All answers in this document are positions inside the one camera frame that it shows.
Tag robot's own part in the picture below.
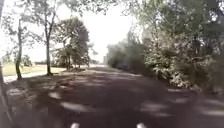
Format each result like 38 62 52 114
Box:
69 122 81 128
136 122 148 128

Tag wood of trees and bushes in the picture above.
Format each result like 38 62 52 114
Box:
105 0 224 96

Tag green grass field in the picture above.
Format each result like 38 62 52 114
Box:
2 63 51 77

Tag row of trees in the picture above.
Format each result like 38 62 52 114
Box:
0 0 99 81

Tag pale side path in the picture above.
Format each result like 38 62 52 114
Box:
3 67 68 83

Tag dark dirt path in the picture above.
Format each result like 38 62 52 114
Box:
0 65 224 128

